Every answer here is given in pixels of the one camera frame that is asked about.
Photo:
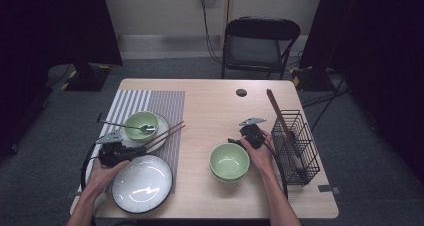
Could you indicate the beige wall post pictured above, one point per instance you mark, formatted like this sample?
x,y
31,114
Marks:
x,y
226,16

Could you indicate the grey tape piece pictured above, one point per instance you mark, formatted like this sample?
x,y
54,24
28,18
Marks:
x,y
70,195
328,188

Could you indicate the small black stick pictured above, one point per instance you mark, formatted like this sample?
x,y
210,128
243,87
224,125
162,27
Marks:
x,y
99,117

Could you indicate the dark curtain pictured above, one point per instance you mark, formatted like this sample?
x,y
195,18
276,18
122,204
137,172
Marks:
x,y
383,52
50,26

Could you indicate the person's right hand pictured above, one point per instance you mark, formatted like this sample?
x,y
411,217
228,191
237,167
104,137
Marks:
x,y
262,157

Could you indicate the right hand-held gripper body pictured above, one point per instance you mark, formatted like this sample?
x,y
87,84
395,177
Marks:
x,y
252,134

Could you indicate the green ceramic bowl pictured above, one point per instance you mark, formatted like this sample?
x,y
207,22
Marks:
x,y
138,121
229,182
229,161

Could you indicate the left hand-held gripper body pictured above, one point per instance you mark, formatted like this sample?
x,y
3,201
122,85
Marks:
x,y
113,154

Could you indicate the white plate with dark rim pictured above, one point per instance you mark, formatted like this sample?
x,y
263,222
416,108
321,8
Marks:
x,y
162,124
141,184

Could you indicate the brown wooden chopstick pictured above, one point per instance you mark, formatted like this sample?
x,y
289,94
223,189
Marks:
x,y
165,137
164,133
277,112

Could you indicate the person's left hand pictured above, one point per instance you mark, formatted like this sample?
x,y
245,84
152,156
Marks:
x,y
103,179

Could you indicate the black folding chair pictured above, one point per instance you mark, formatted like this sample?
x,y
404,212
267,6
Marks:
x,y
253,52

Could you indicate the black stand base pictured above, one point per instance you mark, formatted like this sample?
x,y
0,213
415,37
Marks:
x,y
310,81
86,81

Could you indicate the metal spoon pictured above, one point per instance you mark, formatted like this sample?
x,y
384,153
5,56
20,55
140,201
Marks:
x,y
148,128

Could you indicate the dark round table grommet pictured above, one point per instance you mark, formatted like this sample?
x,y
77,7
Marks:
x,y
241,92

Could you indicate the striped grey placemat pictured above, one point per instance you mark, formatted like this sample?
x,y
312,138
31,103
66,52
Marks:
x,y
166,101

